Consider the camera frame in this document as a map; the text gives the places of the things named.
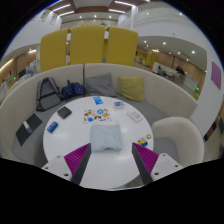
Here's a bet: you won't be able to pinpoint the grey cushion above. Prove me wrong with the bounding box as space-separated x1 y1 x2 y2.
84 72 118 98

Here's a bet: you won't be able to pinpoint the yellow cartoon figure toy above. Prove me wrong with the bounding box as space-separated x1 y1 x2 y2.
137 136 149 148

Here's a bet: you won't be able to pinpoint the dark grey wallet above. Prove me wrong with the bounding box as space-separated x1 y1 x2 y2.
56 105 73 120

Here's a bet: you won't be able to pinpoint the curved beige sofa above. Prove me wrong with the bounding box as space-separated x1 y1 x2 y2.
0 63 199 161

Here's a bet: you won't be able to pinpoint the colourful sticker sheet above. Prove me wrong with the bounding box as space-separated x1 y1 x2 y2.
82 107 113 124

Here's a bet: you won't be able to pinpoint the light blue towel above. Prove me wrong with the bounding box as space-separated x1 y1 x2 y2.
89 123 124 153

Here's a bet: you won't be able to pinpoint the blue rectangular box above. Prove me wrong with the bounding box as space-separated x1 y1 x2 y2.
46 121 59 134

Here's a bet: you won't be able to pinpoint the white box with red print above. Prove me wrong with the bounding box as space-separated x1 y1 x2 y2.
126 110 144 123

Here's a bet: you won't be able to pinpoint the ceiling lights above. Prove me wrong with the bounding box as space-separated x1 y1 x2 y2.
51 0 138 18

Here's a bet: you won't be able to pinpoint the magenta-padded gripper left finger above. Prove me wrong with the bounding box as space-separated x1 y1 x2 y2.
39 143 92 186

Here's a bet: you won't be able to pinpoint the yellow upholstered panel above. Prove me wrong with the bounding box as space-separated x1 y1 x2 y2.
39 27 72 73
104 25 139 67
69 24 107 66

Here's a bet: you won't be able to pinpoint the beige armchair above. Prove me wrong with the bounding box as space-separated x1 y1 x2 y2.
151 116 205 168

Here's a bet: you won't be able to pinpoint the purple wall poster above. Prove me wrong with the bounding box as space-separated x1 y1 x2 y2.
210 60 223 90

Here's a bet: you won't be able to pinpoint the grey backpack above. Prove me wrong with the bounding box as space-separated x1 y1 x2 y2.
35 76 63 112

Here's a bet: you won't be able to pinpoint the black laptop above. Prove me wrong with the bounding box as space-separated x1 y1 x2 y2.
15 113 44 147

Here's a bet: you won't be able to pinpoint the person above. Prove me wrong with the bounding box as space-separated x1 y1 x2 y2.
175 65 186 76

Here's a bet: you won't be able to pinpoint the blue and white tissue pack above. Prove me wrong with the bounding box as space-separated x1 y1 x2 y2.
113 100 126 110

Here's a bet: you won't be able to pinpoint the olive green cushion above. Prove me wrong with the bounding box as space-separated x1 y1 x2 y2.
118 76 146 103

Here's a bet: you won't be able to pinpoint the navy dotted bag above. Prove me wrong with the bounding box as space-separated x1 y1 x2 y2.
60 79 87 100

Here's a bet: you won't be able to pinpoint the blue card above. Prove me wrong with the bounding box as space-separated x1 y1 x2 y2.
92 95 105 106

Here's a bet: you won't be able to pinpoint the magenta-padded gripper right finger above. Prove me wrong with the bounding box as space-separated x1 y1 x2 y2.
131 142 184 186

